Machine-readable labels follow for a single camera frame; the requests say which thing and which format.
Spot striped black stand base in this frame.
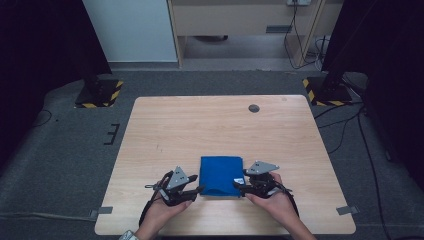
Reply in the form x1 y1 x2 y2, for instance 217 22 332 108
74 74 125 109
302 73 354 108

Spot right hand-held gripper cable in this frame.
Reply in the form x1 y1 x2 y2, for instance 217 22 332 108
275 183 301 218

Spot light wooden cabinet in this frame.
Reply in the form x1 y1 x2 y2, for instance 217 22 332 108
166 0 345 70

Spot person's left hand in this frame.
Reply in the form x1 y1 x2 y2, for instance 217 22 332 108
134 198 194 240

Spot person's right hand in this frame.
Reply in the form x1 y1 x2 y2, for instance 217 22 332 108
244 171 303 236

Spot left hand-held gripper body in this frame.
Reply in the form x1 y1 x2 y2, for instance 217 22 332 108
153 165 198 207

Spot grey tape strip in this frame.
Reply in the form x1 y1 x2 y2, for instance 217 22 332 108
88 206 114 220
335 205 361 216

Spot black cables by cabinet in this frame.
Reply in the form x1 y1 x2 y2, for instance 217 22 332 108
283 2 332 72

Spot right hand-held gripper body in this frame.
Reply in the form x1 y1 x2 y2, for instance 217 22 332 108
244 160 288 200

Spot grey floor cable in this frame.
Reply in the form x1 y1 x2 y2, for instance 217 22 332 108
0 211 98 224

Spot long black floor cable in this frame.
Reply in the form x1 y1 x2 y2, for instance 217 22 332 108
356 109 394 240

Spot hand-held gripper cable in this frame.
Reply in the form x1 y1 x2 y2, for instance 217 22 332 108
137 170 175 228
275 183 301 218

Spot black floor tape mark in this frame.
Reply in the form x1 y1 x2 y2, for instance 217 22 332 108
103 123 121 146

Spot black curtain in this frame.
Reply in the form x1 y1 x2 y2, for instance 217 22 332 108
321 0 424 193
0 0 112 169

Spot white panel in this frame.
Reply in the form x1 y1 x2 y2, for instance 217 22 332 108
81 0 179 64

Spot thin looped black cable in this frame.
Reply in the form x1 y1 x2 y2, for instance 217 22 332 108
32 108 54 129

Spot blue cloth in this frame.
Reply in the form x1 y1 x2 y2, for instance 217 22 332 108
198 155 247 198

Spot left hand-held gripper cable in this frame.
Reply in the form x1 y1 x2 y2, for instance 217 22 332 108
137 170 175 228

